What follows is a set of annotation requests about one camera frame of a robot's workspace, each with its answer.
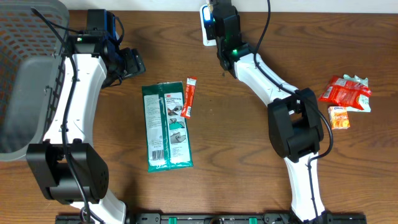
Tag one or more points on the orange Kleenex tissue pack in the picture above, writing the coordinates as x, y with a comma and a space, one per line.
338, 117

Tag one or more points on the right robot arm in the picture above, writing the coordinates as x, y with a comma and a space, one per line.
294, 120

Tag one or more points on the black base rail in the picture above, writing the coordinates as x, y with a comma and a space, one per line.
267, 218

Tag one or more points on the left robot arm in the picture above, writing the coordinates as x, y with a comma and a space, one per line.
65, 164

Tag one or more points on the white barcode scanner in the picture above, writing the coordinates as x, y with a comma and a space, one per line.
207, 26

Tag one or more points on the red snack bag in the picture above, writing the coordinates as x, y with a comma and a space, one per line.
343, 92

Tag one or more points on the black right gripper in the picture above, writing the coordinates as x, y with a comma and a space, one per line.
239, 18

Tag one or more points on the grey plastic basket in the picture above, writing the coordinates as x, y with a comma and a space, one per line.
32, 73

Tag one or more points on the red Nestle sachet stick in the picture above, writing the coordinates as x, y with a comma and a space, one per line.
189, 96

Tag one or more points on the green 3M gloves pack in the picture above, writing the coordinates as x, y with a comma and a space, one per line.
167, 137

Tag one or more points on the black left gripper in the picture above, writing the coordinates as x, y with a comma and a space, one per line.
134, 63

